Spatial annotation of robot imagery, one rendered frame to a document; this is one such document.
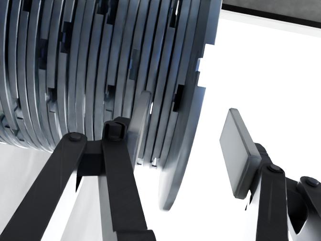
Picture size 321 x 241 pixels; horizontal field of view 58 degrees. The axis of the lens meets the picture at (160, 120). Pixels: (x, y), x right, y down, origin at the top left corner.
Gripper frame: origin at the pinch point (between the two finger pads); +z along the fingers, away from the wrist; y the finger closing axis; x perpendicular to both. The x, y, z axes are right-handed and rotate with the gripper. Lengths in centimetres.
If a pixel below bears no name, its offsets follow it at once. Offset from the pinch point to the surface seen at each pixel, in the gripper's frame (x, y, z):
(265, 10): 3, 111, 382
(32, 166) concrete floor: -30, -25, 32
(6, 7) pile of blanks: 4.7, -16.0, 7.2
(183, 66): 2.9, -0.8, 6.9
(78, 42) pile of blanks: 3.0, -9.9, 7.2
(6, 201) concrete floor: -30.6, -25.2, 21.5
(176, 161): -2.2, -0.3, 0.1
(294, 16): 3, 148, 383
